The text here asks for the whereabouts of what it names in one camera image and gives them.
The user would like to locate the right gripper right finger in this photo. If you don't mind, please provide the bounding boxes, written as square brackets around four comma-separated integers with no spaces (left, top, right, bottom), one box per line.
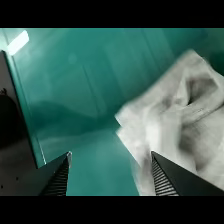
[150,150,224,197]

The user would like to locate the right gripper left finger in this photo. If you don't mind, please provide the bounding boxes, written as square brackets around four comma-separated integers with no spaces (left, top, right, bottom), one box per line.
[20,150,73,197]

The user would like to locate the white garment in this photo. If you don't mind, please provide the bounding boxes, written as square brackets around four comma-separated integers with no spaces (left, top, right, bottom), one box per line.
[114,49,224,197]

